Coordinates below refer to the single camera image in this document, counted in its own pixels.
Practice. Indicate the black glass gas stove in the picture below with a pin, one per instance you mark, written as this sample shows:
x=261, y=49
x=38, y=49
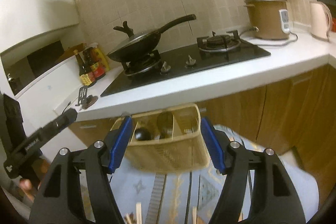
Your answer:
x=183, y=71

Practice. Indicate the red label sauce bottle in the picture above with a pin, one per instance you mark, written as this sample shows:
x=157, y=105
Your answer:
x=95, y=66

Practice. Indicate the yellow label soy sauce bottle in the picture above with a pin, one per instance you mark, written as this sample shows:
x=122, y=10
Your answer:
x=85, y=74

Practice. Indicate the black plastic spoon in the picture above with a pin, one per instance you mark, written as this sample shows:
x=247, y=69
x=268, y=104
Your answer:
x=141, y=134

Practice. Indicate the white electric kettle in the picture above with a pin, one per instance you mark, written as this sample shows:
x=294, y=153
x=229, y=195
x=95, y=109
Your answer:
x=319, y=19

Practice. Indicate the light wooden chopstick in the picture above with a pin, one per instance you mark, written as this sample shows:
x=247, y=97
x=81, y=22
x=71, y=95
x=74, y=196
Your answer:
x=194, y=216
x=139, y=213

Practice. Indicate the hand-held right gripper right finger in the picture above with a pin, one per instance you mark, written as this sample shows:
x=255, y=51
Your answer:
x=212, y=146

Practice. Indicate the kitchen counter with wooden cabinets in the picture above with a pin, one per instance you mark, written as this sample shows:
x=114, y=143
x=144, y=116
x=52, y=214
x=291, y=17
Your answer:
x=283, y=113

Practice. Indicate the slotted metal spatula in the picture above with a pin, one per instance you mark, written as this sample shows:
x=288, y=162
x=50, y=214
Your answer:
x=82, y=96

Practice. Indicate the brown rice cooker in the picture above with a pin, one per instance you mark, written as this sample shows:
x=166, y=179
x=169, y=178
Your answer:
x=265, y=16

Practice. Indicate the dark appliance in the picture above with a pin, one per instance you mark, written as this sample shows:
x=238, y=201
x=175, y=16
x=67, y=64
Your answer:
x=46, y=58

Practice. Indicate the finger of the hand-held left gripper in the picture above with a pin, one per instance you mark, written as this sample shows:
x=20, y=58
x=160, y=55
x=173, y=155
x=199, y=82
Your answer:
x=52, y=127

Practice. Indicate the yellow plastic utensil basket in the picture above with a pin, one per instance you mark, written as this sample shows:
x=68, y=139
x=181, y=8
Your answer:
x=168, y=153

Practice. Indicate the patterned blue tablecloth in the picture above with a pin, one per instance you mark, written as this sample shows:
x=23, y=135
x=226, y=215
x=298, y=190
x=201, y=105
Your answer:
x=170, y=195

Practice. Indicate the person's left hand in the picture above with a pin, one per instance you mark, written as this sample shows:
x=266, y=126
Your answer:
x=25, y=184

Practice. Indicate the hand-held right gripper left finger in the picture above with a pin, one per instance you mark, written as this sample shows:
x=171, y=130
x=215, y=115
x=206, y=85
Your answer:
x=120, y=142

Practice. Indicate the red container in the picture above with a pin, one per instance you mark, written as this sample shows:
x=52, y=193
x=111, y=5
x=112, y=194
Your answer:
x=334, y=24

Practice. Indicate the white wall cabinet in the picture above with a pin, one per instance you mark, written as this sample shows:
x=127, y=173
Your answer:
x=34, y=8

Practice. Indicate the brown wooden chopstick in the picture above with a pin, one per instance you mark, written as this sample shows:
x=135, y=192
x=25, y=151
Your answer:
x=128, y=220

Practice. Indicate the black wok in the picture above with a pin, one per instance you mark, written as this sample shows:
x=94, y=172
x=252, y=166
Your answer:
x=141, y=45

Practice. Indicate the brown cardboard box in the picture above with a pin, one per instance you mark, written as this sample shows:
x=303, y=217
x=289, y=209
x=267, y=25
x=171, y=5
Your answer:
x=73, y=50

